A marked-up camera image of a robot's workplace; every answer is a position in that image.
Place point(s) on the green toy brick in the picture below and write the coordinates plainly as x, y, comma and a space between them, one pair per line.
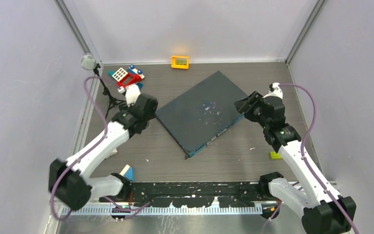
274, 156

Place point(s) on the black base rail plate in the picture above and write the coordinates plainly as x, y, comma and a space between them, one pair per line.
195, 194

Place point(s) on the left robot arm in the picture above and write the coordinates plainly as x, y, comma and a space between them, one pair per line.
69, 180

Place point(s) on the red toy brick frame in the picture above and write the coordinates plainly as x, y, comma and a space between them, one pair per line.
128, 79

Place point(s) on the blue white wedge block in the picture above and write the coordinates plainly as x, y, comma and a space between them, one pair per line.
127, 172

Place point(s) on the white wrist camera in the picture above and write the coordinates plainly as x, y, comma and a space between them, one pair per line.
274, 91
131, 93

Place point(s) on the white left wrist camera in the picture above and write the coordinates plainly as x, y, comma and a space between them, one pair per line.
131, 93

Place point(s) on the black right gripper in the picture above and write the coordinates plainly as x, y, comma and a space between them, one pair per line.
243, 106

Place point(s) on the small blue toy brick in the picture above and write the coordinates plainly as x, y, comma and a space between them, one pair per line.
139, 85

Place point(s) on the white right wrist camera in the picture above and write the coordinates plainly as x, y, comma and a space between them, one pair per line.
274, 91

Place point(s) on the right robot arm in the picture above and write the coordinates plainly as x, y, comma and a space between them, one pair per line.
319, 205

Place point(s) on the dark grey network switch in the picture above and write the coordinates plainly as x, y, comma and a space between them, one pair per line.
201, 114

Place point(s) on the blue white toy brick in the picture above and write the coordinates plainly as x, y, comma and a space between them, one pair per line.
132, 69

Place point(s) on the white window toy brick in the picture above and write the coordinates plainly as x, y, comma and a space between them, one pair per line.
120, 74

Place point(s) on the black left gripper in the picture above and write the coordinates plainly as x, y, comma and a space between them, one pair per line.
152, 116

